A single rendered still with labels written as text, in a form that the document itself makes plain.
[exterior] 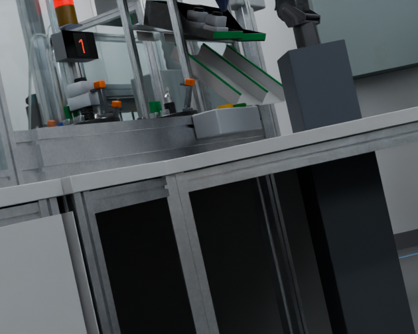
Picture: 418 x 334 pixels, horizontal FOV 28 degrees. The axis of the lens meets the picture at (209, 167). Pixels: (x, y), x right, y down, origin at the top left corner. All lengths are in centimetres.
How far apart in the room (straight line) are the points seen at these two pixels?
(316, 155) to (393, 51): 440
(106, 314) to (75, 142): 34
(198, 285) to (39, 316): 44
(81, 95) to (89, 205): 49
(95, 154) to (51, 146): 12
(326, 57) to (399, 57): 414
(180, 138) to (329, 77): 38
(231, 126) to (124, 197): 46
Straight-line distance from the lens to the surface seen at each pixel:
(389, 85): 641
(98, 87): 190
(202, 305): 172
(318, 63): 199
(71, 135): 160
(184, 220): 170
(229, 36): 243
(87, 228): 147
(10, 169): 141
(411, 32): 619
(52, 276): 141
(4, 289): 133
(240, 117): 201
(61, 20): 215
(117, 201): 155
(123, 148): 171
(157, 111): 224
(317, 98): 197
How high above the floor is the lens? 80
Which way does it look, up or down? 1 degrees up
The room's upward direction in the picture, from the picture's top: 12 degrees counter-clockwise
